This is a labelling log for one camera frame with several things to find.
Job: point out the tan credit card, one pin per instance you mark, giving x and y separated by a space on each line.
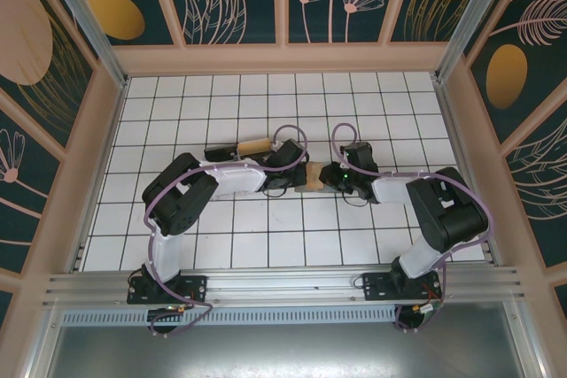
315 176

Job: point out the aluminium mounting rail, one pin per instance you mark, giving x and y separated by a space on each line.
283 283

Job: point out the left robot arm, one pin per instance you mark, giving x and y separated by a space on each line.
235 179

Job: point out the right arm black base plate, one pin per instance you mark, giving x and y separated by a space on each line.
376 285

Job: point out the clear acrylic organizer box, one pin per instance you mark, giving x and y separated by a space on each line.
230 161

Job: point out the aluminium frame post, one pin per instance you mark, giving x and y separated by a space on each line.
84 10
465 19

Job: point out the steel sheet panel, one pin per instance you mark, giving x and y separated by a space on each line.
283 351

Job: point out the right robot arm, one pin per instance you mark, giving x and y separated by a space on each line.
390 187

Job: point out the grey leather card holder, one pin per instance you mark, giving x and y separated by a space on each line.
330 190

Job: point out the aluminium table side rail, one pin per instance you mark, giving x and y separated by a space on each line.
103 174
454 148

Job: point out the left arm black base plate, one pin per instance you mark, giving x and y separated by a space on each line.
190 289

